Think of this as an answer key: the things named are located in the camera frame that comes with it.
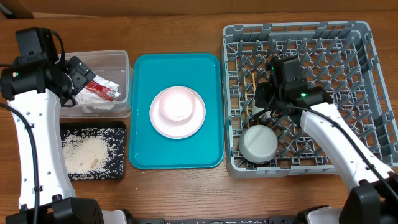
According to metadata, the black plastic tray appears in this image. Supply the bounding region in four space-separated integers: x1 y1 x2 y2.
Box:
59 120 127 181

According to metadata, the grey bowl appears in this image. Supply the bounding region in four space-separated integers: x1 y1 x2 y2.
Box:
239 125 278 164

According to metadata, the small pink saucer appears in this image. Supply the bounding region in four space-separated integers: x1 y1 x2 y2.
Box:
159 86 196 121

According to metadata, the pale green cup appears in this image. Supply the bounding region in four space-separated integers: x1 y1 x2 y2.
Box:
251 100 271 121

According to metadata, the grey dishwasher rack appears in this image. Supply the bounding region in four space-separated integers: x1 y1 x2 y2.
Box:
221 21 397 179

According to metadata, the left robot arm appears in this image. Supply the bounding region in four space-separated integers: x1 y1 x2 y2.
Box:
1 57 104 223

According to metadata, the white rice pile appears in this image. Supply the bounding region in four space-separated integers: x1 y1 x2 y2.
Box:
62 127 125 180

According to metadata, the red ketchup packet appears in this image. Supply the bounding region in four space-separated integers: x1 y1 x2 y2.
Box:
85 81 118 101

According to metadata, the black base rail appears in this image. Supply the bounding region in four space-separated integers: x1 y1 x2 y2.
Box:
136 215 300 224

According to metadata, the clear plastic bin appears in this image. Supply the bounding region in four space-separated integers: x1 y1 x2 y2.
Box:
60 50 134 119

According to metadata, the large pink plate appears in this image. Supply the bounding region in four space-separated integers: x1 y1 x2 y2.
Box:
149 87 206 139

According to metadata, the wooden chopstick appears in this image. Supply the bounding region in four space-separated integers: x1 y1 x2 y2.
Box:
243 77 251 128
251 72 256 94

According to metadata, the white napkin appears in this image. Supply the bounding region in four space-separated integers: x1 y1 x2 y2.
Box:
75 75 121 110

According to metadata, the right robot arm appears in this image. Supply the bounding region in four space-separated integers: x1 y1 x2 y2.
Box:
254 82 397 224

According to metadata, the teal plastic tray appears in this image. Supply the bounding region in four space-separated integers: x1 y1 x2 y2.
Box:
129 53 224 169

